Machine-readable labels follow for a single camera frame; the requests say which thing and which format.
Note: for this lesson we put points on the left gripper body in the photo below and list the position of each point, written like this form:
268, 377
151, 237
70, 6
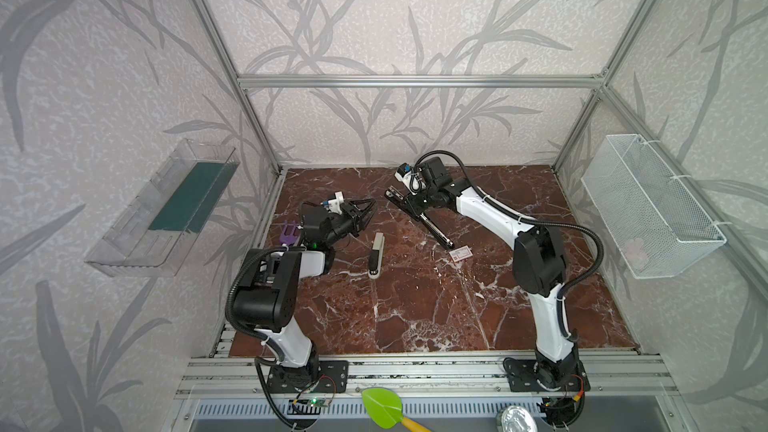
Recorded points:
348, 216

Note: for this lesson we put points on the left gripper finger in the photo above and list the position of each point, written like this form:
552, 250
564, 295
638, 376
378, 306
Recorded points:
357, 224
360, 208

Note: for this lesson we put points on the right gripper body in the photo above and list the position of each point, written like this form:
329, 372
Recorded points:
411, 200

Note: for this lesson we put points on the white black stapler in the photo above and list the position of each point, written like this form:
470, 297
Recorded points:
376, 256

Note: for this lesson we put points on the red white staple box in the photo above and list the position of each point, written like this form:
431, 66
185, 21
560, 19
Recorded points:
460, 254

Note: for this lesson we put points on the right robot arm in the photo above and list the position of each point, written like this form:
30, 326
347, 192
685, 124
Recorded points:
539, 261

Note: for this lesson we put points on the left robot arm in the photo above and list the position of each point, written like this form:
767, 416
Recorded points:
263, 297

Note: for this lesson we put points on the purple plastic tool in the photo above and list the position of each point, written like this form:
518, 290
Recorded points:
290, 234

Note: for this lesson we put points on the green plastic scoop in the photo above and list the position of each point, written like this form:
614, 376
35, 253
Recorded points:
385, 409

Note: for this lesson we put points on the pink object in basket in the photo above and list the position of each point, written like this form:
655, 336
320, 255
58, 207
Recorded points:
635, 253

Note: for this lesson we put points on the silver foil roll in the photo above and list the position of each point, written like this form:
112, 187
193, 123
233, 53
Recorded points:
515, 419

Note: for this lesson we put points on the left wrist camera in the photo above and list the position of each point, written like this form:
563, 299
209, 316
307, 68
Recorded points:
334, 204

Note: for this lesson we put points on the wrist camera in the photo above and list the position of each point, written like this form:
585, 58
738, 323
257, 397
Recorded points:
334, 204
409, 176

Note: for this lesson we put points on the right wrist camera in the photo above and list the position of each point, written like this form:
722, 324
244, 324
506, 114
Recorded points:
409, 176

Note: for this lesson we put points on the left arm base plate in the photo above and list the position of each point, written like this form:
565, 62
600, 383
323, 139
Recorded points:
325, 376

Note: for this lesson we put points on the clear plastic wall bin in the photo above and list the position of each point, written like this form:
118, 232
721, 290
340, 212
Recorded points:
156, 232

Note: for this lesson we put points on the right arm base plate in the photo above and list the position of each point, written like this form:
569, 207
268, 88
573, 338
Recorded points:
539, 376

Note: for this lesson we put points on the white wire mesh basket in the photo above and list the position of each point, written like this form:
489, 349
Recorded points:
639, 196

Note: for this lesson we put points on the aluminium front rail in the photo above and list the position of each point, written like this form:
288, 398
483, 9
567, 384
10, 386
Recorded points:
609, 372

